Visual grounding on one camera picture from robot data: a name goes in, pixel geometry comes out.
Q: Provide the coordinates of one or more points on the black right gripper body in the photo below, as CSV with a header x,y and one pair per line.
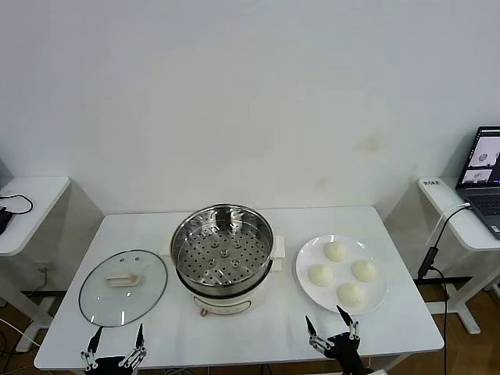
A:
x,y
347,351

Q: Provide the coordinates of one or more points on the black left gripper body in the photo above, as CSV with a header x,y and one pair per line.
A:
x,y
115,366

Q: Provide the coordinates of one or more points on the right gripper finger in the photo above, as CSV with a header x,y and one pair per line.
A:
x,y
311,330
347,317

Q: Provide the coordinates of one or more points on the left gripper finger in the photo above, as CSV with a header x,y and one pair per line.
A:
x,y
93,343
140,338

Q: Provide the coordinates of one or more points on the white steamed baozi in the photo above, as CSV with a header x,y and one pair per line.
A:
x,y
321,274
335,251
351,293
364,270

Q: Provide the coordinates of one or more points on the stainless steel steamer basket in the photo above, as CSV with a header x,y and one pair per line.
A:
x,y
222,269

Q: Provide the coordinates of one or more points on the white round plate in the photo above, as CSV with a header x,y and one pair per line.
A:
x,y
312,254

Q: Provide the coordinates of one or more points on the black inline power adapter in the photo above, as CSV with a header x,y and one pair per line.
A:
x,y
427,261

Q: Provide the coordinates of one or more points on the black table foot bar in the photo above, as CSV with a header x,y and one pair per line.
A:
x,y
449,279

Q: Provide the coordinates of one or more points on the white side table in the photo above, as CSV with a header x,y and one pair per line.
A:
x,y
433,195
39,203

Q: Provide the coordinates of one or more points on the white printed label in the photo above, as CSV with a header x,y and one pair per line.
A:
x,y
431,182

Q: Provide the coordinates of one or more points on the open laptop computer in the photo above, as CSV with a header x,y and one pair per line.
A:
x,y
484,203

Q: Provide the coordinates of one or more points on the white wall outlet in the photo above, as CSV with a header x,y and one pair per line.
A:
x,y
43,268

